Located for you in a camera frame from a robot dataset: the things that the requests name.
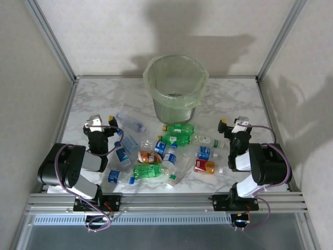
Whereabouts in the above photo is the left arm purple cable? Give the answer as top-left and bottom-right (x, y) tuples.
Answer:
(54, 124), (124, 232)

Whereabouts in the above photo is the blue-capped clear bottle blue label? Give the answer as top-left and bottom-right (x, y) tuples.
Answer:
(161, 143), (179, 169)
(113, 141), (132, 168)
(107, 169), (137, 186)

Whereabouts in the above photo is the brown tea bottle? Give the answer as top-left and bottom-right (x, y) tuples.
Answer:
(137, 149), (164, 165)

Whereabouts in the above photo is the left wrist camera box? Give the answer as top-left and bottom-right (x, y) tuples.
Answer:
(86, 114), (104, 133)

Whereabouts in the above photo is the aluminium frame post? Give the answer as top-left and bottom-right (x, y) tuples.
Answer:
(256, 0), (308, 80)
(22, 0), (79, 81)

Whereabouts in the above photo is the pale green bin liner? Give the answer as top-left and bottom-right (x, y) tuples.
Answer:
(143, 54), (210, 110)

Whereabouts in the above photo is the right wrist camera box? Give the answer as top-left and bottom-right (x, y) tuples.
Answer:
(233, 116), (252, 134)

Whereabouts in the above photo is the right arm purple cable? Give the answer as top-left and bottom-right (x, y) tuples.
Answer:
(240, 123), (292, 231)

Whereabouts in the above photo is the metal mesh bin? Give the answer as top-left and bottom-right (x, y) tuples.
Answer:
(143, 54), (209, 125)

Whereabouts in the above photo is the white-capped clear bottle blue label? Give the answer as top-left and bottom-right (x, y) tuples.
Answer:
(195, 145), (219, 160)

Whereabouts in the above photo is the orange bottle red label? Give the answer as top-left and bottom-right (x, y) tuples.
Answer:
(194, 158), (224, 174)

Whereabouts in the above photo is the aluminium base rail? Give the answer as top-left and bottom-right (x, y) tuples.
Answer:
(24, 192), (309, 216)

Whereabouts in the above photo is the crushed clear bottle blue label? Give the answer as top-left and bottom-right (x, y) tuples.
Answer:
(139, 139), (168, 156)

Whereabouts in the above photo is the aluminium frame leg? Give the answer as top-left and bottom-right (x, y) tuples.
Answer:
(296, 213), (322, 250)
(9, 214), (36, 250)

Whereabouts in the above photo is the clear bottle blue cap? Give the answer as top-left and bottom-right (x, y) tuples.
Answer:
(116, 129), (139, 155)

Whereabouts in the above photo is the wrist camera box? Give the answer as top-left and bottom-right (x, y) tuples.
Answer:
(86, 114), (104, 133)
(233, 116), (252, 134)

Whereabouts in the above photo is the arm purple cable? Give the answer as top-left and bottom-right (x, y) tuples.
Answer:
(54, 124), (124, 232)
(240, 123), (292, 231)

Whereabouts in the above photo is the clear bottle white flower label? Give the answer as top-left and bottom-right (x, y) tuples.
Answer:
(194, 134), (225, 149)

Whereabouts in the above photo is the slotted grey cable duct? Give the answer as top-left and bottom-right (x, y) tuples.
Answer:
(33, 214), (232, 226)

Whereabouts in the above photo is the large clear bottle green cap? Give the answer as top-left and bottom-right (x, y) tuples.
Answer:
(166, 152), (196, 189)

